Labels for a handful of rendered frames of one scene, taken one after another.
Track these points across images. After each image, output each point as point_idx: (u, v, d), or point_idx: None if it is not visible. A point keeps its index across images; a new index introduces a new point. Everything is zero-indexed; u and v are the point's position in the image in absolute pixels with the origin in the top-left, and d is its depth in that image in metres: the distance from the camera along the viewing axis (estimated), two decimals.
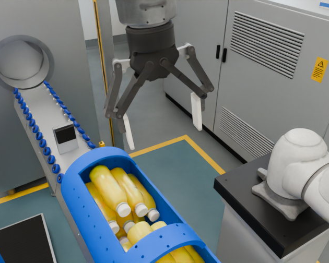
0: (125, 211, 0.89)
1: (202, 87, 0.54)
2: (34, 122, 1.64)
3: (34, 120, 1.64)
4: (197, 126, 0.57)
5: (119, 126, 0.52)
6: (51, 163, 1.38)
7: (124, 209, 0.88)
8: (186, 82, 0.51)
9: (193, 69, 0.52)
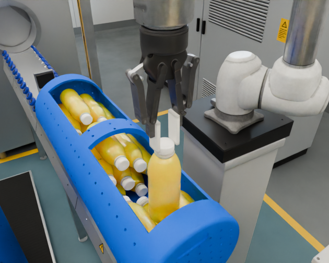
0: (86, 118, 1.04)
1: (147, 115, 0.52)
2: (20, 75, 1.79)
3: (19, 73, 1.79)
4: (154, 143, 0.57)
5: None
6: (32, 104, 1.53)
7: (85, 116, 1.03)
8: (150, 94, 0.51)
9: (142, 96, 0.48)
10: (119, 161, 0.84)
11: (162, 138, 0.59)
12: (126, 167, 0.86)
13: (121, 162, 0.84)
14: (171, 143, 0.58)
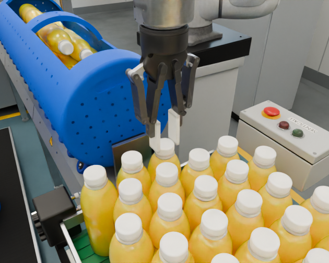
0: None
1: (147, 115, 0.52)
2: None
3: None
4: (154, 143, 0.57)
5: None
6: None
7: None
8: (150, 94, 0.51)
9: (143, 96, 0.48)
10: (62, 43, 0.85)
11: (162, 139, 0.59)
12: (70, 51, 0.87)
13: (63, 44, 0.85)
14: (171, 144, 0.58)
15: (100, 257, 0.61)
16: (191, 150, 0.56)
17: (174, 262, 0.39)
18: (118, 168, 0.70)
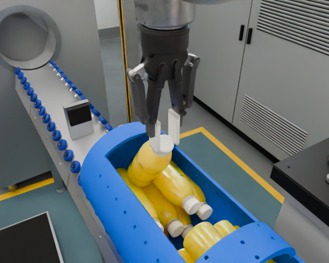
0: (163, 140, 0.58)
1: (147, 115, 0.52)
2: (40, 103, 1.39)
3: (40, 100, 1.39)
4: (154, 143, 0.57)
5: None
6: (62, 148, 1.13)
7: None
8: (150, 94, 0.51)
9: (143, 96, 0.48)
10: None
11: None
12: None
13: None
14: None
15: None
16: None
17: None
18: None
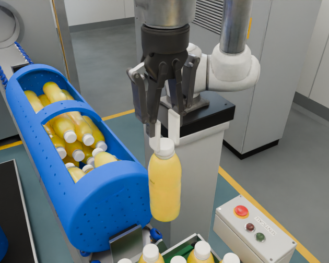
0: (162, 141, 0.58)
1: (147, 114, 0.52)
2: (0, 68, 1.94)
3: (0, 67, 1.94)
4: (154, 143, 0.57)
5: None
6: None
7: None
8: (150, 93, 0.51)
9: (143, 95, 0.48)
10: (67, 134, 0.99)
11: (149, 245, 0.73)
12: (73, 140, 1.01)
13: (68, 135, 0.99)
14: (155, 251, 0.72)
15: None
16: (172, 258, 0.70)
17: None
18: (114, 255, 0.84)
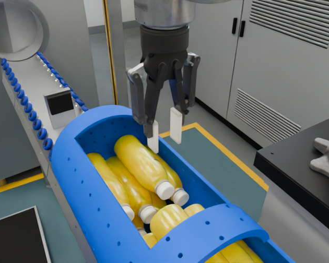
0: None
1: (144, 115, 0.51)
2: (23, 93, 1.35)
3: (23, 91, 1.35)
4: (152, 143, 0.57)
5: None
6: (42, 138, 1.09)
7: None
8: (149, 94, 0.51)
9: (141, 96, 0.48)
10: None
11: None
12: None
13: None
14: None
15: None
16: None
17: None
18: None
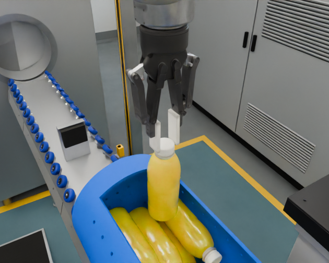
0: None
1: (147, 115, 0.52)
2: (33, 120, 1.30)
3: (33, 117, 1.30)
4: (154, 143, 0.57)
5: None
6: (56, 173, 1.04)
7: None
8: (150, 94, 0.51)
9: (143, 96, 0.48)
10: None
11: None
12: None
13: None
14: None
15: None
16: None
17: None
18: None
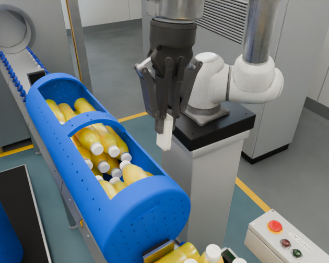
0: (211, 248, 0.76)
1: (157, 110, 0.53)
2: (14, 74, 1.94)
3: (14, 72, 1.94)
4: (161, 142, 0.58)
5: None
6: (25, 100, 1.68)
7: (208, 246, 0.76)
8: (159, 90, 0.53)
9: (152, 90, 0.50)
10: (94, 147, 0.99)
11: (190, 260, 0.73)
12: (100, 152, 1.01)
13: (95, 147, 0.99)
14: None
15: None
16: None
17: None
18: None
